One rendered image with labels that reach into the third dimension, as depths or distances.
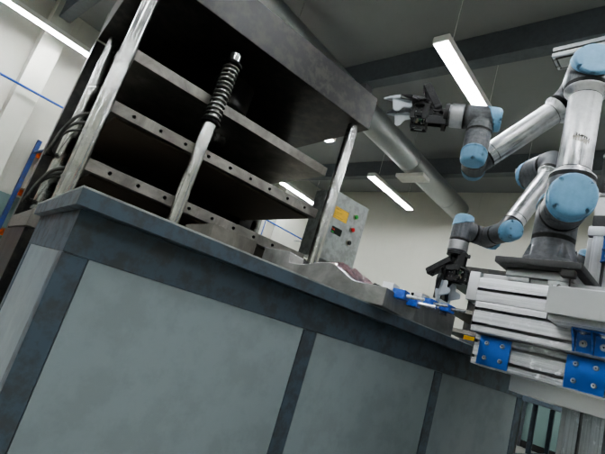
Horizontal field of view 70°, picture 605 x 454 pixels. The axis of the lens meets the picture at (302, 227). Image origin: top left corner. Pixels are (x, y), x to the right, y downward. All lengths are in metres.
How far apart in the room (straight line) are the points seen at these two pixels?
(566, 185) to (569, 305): 0.32
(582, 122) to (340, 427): 1.10
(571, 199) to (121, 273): 1.11
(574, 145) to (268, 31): 1.39
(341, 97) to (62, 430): 1.91
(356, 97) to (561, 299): 1.59
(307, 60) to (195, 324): 1.56
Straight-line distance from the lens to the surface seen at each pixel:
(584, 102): 1.49
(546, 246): 1.42
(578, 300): 1.23
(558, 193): 1.33
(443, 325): 1.75
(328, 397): 1.35
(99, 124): 1.80
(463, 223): 1.78
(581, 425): 1.59
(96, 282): 0.98
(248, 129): 2.15
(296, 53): 2.26
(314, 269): 1.44
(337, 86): 2.38
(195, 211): 1.95
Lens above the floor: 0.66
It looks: 13 degrees up
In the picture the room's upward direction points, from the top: 17 degrees clockwise
